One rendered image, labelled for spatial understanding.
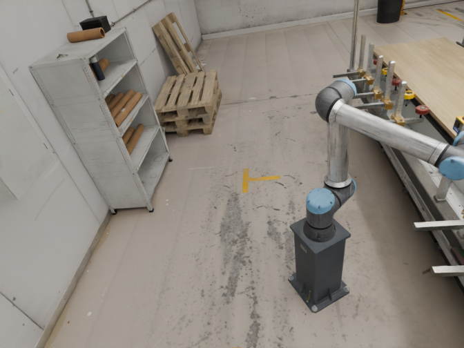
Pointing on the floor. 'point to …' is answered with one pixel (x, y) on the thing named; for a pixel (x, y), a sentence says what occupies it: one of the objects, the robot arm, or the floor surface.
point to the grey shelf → (116, 68)
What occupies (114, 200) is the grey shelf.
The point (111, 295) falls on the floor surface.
